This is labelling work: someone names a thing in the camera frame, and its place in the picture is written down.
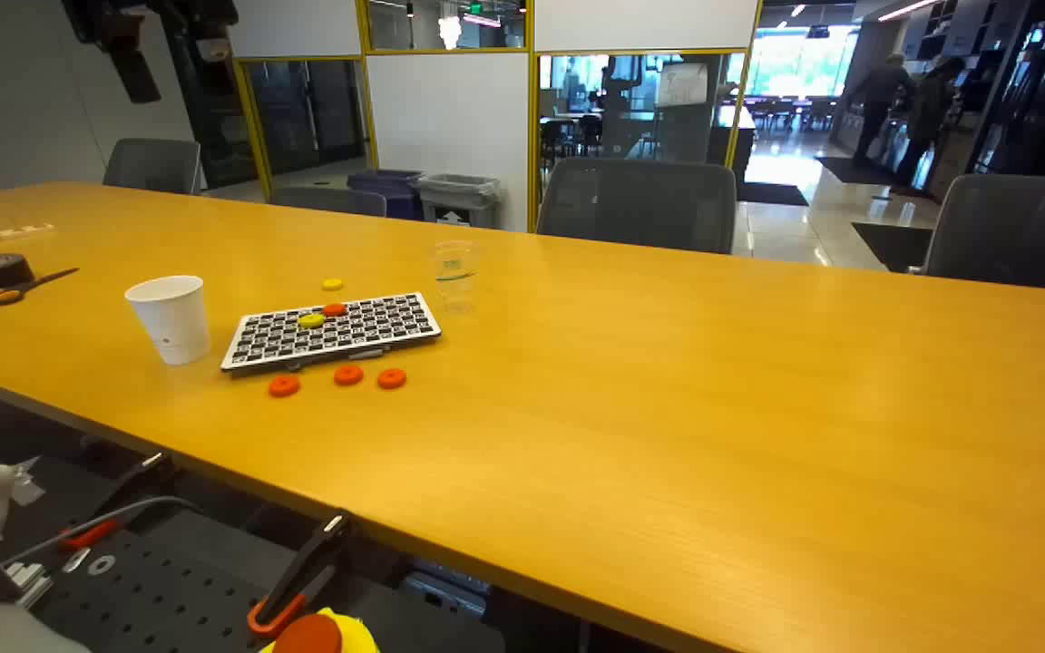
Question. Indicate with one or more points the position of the orange disc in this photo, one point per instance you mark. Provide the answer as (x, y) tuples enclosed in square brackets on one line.
[(350, 374), (283, 387), (390, 377), (331, 310)]

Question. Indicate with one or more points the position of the black clamp with orange grip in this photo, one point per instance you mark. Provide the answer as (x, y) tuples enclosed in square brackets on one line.
[(299, 573)]

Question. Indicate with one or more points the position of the yellow red emergency stop button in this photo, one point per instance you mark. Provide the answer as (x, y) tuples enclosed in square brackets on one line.
[(322, 632)]

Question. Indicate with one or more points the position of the black lever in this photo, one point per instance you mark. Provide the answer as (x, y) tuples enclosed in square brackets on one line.
[(127, 481)]

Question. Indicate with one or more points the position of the blue bin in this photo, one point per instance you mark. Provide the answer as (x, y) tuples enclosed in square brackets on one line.
[(383, 191)]

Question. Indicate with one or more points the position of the clear plastic cup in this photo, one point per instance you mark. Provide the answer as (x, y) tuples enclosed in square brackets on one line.
[(455, 274)]

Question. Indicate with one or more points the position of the yellow framed glass partition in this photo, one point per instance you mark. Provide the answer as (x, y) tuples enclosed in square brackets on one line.
[(453, 119)]

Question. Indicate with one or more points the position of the grey office chair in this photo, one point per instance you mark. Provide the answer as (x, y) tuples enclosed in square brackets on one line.
[(1017, 231), (640, 205), (153, 165)]

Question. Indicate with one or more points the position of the blue grey box under table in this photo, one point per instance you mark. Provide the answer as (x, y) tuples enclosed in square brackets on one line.
[(445, 591)]

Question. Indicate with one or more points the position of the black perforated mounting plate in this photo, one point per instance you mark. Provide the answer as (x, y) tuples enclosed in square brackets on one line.
[(161, 591)]

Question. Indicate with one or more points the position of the light grey bin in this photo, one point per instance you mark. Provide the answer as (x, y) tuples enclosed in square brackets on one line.
[(464, 201)]

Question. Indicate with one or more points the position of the black white calibration board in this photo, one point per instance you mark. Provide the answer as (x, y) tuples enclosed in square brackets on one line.
[(328, 328)]

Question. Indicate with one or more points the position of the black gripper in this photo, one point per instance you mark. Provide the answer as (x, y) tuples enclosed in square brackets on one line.
[(127, 49)]

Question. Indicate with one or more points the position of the white paper cup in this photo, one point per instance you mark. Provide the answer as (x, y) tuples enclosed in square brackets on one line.
[(168, 315)]

